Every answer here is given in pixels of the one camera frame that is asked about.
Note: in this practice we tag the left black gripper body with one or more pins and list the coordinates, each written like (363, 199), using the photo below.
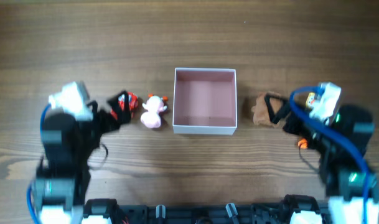
(101, 125)

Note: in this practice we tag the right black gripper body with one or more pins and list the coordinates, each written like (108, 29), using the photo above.
(302, 129)

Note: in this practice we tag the brown plush toy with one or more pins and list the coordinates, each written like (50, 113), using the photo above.
(260, 112)

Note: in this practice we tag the red toy truck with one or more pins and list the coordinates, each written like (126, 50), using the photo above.
(123, 104)

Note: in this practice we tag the pink pig toy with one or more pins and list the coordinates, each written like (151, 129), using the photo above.
(153, 106)

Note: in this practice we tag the white plush duck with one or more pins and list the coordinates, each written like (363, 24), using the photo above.
(303, 142)

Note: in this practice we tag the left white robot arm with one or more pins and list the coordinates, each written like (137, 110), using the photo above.
(57, 193)

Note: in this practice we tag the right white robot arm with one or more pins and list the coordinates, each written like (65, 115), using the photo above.
(350, 184)

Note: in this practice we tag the white box pink inside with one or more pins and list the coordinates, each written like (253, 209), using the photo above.
(205, 101)

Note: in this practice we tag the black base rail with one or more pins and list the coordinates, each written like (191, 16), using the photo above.
(291, 209)

